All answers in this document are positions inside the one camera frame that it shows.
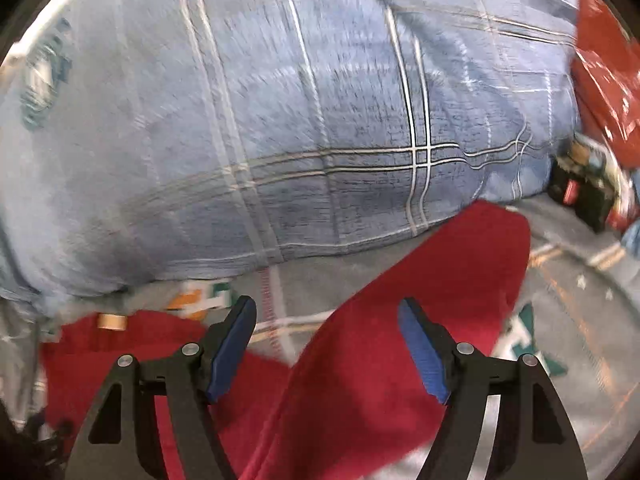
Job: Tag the blue plaid pillow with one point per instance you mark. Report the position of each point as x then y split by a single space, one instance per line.
300 110

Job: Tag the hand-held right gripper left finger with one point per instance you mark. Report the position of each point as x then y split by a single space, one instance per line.
232 345

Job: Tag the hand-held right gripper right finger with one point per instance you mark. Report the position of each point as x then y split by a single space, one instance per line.
425 355

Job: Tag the grey printed bedsheet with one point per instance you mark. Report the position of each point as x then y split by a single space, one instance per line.
565 310

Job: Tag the red plastic bag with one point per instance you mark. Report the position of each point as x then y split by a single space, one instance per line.
605 85

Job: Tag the red garment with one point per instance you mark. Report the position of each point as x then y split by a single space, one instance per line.
375 335

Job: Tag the black container red label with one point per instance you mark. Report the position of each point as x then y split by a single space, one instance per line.
567 187

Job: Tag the blue denim cloth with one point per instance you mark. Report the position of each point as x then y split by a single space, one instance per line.
632 240

